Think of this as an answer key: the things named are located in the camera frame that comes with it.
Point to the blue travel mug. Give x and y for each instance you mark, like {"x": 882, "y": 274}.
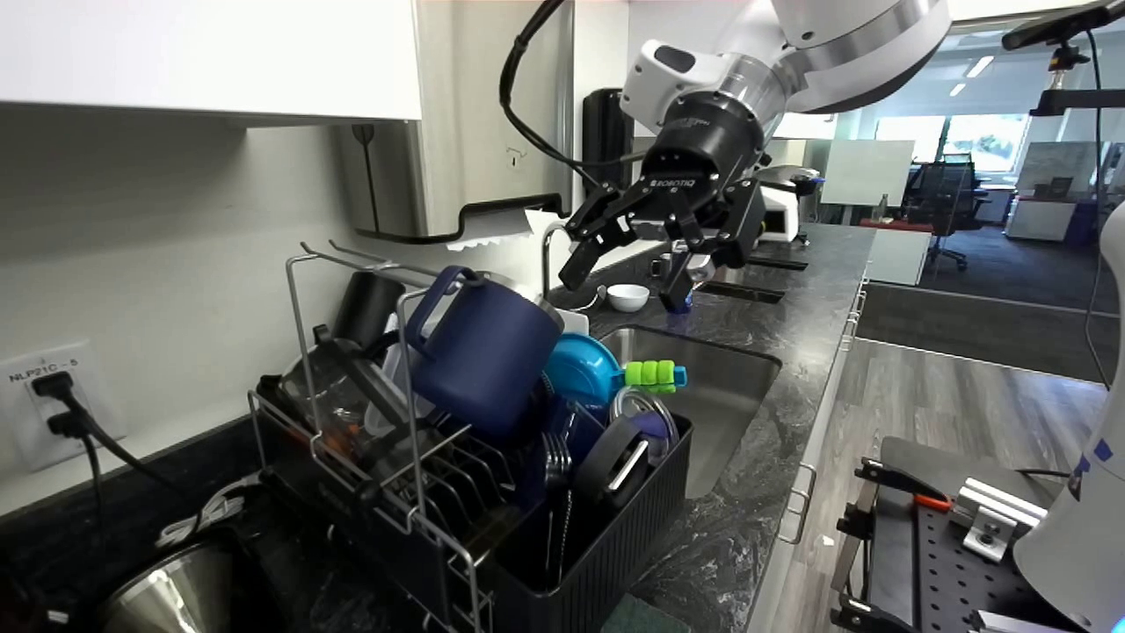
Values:
{"x": 478, "y": 349}

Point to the black dish rack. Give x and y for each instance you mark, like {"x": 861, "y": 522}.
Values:
{"x": 483, "y": 534}

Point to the steel sink basin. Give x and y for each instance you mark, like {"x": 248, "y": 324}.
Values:
{"x": 721, "y": 393}

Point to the black office chair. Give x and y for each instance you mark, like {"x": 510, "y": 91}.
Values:
{"x": 944, "y": 199}

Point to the white wall outlet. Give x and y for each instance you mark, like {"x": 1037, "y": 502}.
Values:
{"x": 25, "y": 413}

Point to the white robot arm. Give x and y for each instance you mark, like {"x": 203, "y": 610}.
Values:
{"x": 783, "y": 58}

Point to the chrome faucet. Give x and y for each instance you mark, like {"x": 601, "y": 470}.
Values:
{"x": 554, "y": 240}

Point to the small white bowl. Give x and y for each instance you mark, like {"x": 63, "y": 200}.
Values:
{"x": 627, "y": 296}

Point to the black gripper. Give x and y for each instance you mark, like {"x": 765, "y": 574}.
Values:
{"x": 705, "y": 171}

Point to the black soap dispenser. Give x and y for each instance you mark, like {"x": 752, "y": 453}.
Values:
{"x": 605, "y": 134}

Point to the steel mixing bowl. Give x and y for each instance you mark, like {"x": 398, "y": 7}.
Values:
{"x": 184, "y": 590}

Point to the white upper cabinet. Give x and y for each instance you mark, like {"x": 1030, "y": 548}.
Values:
{"x": 260, "y": 58}

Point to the steel paper towel dispenser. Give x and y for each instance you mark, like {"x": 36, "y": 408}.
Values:
{"x": 430, "y": 178}

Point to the black round lid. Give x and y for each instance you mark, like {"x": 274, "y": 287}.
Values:
{"x": 623, "y": 450}

